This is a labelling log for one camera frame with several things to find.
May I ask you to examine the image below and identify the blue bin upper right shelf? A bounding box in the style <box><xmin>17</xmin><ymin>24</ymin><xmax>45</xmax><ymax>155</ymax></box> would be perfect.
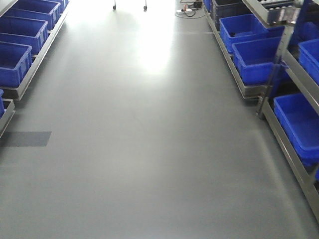
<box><xmin>299</xmin><ymin>39</ymin><xmax>319</xmax><ymax>84</ymax></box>

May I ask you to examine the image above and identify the white power strip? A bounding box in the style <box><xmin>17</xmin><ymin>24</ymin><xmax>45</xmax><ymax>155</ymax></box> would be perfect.
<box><xmin>176</xmin><ymin>8</ymin><xmax>193</xmax><ymax>14</ymax></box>

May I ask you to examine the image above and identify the blue bin right rack middle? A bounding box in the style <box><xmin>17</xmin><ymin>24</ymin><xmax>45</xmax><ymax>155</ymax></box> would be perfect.
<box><xmin>232</xmin><ymin>37</ymin><xmax>281</xmax><ymax>86</ymax></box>

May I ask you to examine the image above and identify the blue bin rack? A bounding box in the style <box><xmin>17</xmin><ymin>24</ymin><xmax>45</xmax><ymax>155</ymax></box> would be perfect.
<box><xmin>274</xmin><ymin>93</ymin><xmax>319</xmax><ymax>166</ymax></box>
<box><xmin>5</xmin><ymin>0</ymin><xmax>61</xmax><ymax>30</ymax></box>
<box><xmin>0</xmin><ymin>16</ymin><xmax>48</xmax><ymax>55</ymax></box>
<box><xmin>0</xmin><ymin>42</ymin><xmax>32</xmax><ymax>88</ymax></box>
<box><xmin>219</xmin><ymin>14</ymin><xmax>284</xmax><ymax>54</ymax></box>
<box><xmin>232</xmin><ymin>37</ymin><xmax>281</xmax><ymax>86</ymax></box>

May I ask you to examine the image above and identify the blue bin right rack far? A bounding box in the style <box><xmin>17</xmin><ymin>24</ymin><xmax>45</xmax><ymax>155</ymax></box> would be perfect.
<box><xmin>219</xmin><ymin>14</ymin><xmax>284</xmax><ymax>54</ymax></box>

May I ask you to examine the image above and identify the right steel flow rack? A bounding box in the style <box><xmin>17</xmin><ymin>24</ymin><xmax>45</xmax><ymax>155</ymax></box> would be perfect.
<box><xmin>203</xmin><ymin>0</ymin><xmax>319</xmax><ymax>220</ymax></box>

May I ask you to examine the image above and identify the steel flow rack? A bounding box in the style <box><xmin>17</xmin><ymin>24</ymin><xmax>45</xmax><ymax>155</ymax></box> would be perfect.
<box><xmin>0</xmin><ymin>3</ymin><xmax>72</xmax><ymax>137</ymax></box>
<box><xmin>203</xmin><ymin>0</ymin><xmax>319</xmax><ymax>220</ymax></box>

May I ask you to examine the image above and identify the blue bin right rack near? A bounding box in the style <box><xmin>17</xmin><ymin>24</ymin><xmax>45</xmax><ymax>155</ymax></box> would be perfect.
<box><xmin>274</xmin><ymin>93</ymin><xmax>319</xmax><ymax>166</ymax></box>

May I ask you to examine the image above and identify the left steel flow rack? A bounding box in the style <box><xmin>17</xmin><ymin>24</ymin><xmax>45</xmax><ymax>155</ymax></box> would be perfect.
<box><xmin>0</xmin><ymin>3</ymin><xmax>72</xmax><ymax>137</ymax></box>

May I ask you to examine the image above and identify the blue bin left rack far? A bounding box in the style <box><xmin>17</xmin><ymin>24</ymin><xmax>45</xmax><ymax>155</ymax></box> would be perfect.
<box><xmin>5</xmin><ymin>0</ymin><xmax>61</xmax><ymax>30</ymax></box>

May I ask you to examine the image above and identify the blue bin left rack middle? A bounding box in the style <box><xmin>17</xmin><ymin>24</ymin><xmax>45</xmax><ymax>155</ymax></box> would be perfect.
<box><xmin>0</xmin><ymin>16</ymin><xmax>48</xmax><ymax>55</ymax></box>

